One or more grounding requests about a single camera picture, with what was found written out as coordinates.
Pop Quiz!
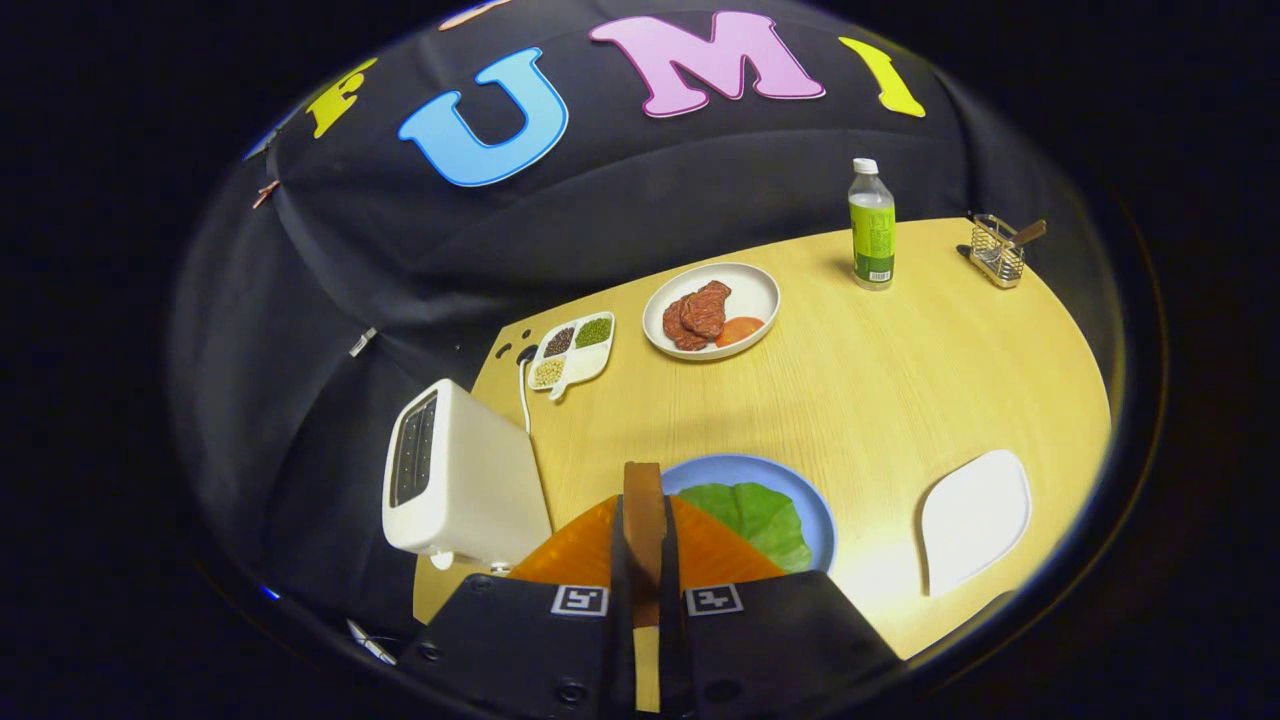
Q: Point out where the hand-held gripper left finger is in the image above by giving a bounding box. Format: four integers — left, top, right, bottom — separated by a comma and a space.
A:
398, 494, 638, 720

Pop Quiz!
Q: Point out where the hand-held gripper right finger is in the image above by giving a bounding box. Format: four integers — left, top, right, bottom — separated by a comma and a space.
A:
657, 494, 904, 720

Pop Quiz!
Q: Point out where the bread slice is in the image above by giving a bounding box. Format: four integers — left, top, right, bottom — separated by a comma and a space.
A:
622, 461, 669, 629

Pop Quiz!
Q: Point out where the green lettuce leaf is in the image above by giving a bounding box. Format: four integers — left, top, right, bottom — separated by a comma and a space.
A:
678, 482, 813, 573

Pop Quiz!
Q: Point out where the blue plate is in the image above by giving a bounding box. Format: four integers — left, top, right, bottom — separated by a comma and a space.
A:
660, 453, 837, 573

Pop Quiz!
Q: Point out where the white toaster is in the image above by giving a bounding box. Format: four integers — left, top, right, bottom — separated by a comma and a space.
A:
382, 378, 553, 571

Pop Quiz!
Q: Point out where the white divided dish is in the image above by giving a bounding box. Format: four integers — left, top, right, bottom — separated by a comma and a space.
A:
527, 311, 616, 402

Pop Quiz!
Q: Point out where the brown meat slice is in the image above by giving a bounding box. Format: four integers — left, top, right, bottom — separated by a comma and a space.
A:
680, 280, 733, 341
662, 295, 709, 353

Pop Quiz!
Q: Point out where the round white plate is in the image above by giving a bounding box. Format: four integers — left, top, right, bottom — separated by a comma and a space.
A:
642, 262, 781, 362

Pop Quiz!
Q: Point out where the white leaf-shaped plate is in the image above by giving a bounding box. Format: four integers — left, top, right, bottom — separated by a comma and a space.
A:
920, 449, 1032, 598

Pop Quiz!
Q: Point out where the black backdrop cloth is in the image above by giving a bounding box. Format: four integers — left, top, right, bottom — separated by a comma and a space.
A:
168, 0, 1121, 641

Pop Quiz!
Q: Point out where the green label plastic bottle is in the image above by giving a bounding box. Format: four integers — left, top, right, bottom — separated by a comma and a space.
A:
848, 158, 897, 292

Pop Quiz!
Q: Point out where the wire basket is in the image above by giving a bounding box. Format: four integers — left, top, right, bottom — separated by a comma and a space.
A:
968, 213, 1027, 290

